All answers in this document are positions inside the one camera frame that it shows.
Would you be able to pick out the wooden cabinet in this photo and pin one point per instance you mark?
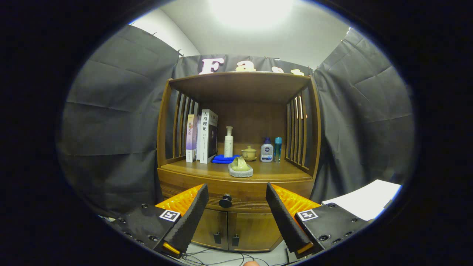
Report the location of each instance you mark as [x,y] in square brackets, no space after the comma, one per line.
[240,88]

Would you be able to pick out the white bottle with blue cap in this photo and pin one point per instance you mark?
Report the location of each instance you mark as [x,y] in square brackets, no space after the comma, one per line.
[266,152]

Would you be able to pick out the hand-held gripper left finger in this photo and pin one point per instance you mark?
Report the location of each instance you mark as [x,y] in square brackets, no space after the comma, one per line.
[188,218]

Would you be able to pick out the wooden drawer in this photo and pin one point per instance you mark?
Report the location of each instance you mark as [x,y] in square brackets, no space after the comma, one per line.
[244,192]

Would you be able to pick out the wooden cabinet door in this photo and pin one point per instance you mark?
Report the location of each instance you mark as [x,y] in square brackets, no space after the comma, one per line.
[212,227]
[255,231]

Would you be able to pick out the purple book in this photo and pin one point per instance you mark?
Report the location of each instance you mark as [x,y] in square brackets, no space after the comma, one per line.
[191,138]

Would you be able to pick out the thin pale book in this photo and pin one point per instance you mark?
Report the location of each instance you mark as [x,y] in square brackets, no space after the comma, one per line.
[198,140]

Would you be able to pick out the teal slim bottle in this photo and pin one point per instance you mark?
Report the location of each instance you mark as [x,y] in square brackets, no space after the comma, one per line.
[277,150]

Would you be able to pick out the wooden countertop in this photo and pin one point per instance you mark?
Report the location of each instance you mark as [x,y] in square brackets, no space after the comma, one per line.
[273,170]

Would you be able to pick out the blue folded cloth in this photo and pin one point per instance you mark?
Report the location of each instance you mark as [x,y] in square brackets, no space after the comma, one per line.
[221,159]

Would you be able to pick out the tan lidded teacup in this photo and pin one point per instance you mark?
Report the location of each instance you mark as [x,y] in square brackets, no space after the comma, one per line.
[249,153]

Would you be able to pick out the white and black book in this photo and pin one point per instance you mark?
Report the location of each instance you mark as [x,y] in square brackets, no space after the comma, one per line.
[207,138]

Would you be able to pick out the white pump bottle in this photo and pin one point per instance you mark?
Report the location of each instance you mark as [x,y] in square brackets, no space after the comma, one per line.
[229,146]

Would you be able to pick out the green ceramic ornament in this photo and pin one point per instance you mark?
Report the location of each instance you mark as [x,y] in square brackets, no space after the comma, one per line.
[241,168]

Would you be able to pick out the black backdrop cloth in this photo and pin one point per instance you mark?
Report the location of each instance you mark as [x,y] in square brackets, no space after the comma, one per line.
[107,122]

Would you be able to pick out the white flat panel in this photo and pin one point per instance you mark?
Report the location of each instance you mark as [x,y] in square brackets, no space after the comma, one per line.
[366,201]

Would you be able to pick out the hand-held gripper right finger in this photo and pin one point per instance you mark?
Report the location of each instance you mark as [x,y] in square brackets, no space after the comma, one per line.
[284,218]

